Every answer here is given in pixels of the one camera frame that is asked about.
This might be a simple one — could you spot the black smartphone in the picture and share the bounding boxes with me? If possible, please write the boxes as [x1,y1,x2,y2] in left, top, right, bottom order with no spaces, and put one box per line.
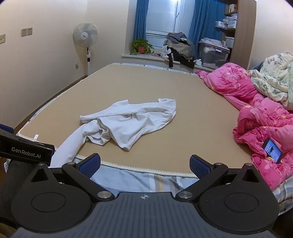
[262,137,283,164]

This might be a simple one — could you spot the white long-sleeved shirt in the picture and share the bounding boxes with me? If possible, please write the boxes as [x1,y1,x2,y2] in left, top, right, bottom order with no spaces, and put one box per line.
[49,98,177,168]

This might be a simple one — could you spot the pile of dark clothes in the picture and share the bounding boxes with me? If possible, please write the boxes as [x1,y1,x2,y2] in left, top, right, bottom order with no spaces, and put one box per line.
[160,32,197,69]

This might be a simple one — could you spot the white window sill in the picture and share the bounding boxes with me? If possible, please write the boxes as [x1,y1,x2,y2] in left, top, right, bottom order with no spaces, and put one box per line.
[121,53,216,72]

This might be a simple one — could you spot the potted green plant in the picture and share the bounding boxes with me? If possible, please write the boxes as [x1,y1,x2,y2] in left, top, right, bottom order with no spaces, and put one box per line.
[129,38,155,55]

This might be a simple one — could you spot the clear plastic storage bin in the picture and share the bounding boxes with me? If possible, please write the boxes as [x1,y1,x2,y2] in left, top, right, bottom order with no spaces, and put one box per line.
[197,38,230,69]

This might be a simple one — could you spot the pink floral quilt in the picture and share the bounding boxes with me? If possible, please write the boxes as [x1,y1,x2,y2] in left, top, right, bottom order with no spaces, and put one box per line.
[196,63,293,190]

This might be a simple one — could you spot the frosted glass window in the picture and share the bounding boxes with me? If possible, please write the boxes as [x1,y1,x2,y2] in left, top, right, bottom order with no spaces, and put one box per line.
[145,0,195,49]

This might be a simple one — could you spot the wooden shelf unit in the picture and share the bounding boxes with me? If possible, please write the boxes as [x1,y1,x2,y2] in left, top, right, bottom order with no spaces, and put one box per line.
[220,0,257,71]

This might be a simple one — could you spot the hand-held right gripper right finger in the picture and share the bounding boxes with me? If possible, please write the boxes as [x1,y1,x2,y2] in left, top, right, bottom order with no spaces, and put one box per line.
[175,155,266,203]

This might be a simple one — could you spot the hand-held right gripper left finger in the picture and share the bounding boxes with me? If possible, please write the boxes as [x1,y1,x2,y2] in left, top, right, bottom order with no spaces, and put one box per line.
[27,153,115,203]

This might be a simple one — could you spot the white floral quilt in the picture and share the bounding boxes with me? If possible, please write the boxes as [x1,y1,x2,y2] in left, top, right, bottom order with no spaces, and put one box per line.
[247,51,293,110]

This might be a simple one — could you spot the white standing fan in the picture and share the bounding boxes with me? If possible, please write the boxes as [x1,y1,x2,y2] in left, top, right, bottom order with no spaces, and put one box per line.
[73,22,99,76]

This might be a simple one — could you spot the blue curtain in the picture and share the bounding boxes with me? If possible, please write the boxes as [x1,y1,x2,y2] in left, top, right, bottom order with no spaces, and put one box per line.
[188,0,226,53]
[133,0,149,45]

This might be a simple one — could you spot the white patterned packages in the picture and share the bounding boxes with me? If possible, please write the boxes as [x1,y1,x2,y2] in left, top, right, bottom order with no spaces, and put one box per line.
[215,19,230,29]

